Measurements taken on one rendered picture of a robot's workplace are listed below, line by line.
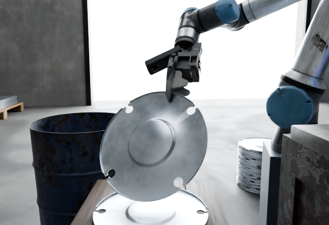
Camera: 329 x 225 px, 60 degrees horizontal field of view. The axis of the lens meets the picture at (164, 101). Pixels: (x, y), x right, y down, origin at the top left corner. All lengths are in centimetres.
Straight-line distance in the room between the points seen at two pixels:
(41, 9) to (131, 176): 442
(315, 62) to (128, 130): 50
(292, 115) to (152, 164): 38
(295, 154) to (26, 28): 477
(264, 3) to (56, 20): 418
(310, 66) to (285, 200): 40
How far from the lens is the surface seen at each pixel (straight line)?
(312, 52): 80
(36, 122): 135
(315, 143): 42
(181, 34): 87
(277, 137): 98
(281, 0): 98
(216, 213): 79
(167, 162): 69
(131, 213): 77
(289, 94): 79
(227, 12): 88
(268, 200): 98
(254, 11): 99
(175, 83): 76
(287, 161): 49
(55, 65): 488
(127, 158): 74
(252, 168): 169
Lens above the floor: 74
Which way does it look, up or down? 8 degrees down
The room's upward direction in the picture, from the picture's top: straight up
